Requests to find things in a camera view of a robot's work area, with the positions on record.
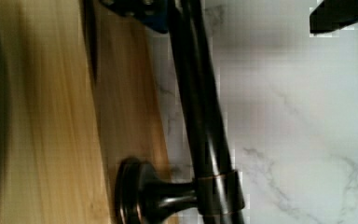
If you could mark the wooden drawer box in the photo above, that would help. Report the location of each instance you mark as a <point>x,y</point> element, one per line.
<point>51,166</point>

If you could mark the black drawer bar handle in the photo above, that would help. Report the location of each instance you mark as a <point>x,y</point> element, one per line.
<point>141,197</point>

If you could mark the wooden drawer front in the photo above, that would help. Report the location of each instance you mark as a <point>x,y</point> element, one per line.
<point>125,96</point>

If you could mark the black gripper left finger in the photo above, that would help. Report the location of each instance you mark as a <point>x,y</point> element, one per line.
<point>153,14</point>

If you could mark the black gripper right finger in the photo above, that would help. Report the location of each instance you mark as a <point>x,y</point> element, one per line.
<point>332,15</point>

